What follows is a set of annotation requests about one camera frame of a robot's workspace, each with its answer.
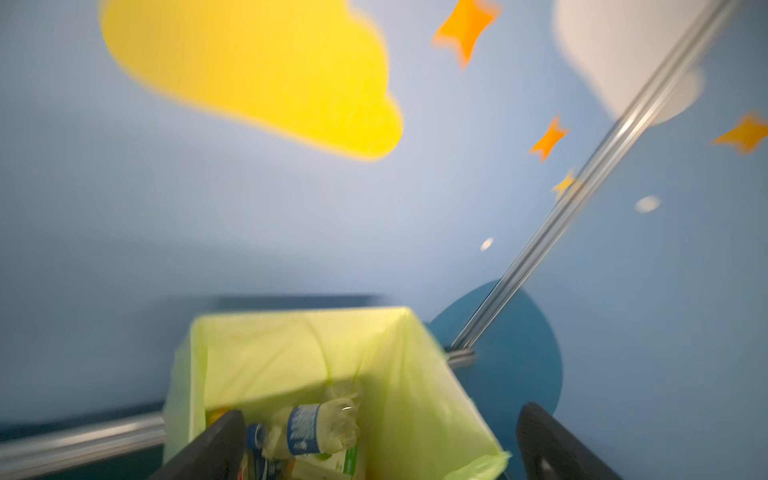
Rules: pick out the green label bottle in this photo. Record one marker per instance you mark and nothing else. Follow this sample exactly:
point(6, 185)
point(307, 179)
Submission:
point(344, 465)

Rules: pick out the green bin liner bag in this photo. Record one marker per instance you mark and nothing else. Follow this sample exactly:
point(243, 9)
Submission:
point(416, 420)

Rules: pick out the blue label bottle front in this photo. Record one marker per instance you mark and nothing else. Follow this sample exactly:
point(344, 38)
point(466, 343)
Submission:
point(323, 428)

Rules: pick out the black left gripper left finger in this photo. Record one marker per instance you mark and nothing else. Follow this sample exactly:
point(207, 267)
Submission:
point(215, 454)

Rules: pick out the aluminium frame rail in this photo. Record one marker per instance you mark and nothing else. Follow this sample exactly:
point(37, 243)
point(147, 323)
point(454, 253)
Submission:
point(57, 450)

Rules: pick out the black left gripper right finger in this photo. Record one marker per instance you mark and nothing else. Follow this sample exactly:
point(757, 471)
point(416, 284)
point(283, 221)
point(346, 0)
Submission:
point(550, 451)

